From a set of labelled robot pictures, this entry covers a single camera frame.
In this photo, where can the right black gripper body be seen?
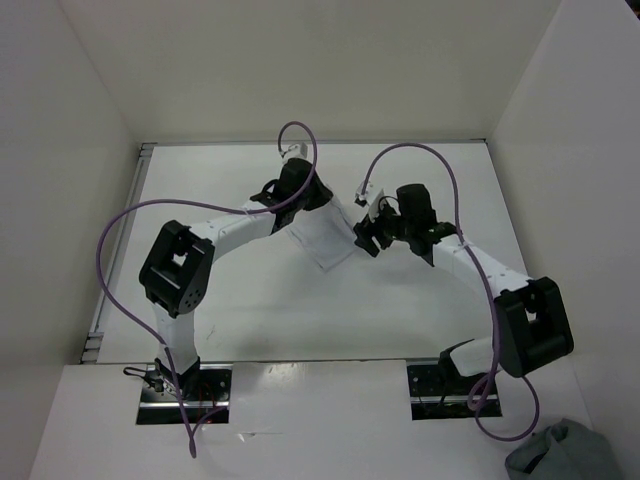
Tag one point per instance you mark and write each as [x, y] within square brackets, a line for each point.
[389, 226]

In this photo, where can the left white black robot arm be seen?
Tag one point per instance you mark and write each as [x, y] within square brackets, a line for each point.
[176, 272]

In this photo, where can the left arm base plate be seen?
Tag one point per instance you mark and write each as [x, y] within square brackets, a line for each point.
[208, 398]

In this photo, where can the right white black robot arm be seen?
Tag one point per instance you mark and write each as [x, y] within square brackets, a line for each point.
[529, 314]

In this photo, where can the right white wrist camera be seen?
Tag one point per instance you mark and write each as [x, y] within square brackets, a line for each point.
[370, 197]

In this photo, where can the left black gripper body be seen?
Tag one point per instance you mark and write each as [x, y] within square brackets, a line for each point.
[299, 206]

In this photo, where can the white skirt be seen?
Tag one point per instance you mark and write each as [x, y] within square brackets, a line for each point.
[325, 234]

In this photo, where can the grey cloth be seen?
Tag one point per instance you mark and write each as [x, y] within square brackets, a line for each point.
[564, 450]

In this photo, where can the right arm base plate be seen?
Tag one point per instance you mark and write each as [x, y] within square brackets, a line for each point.
[435, 395]

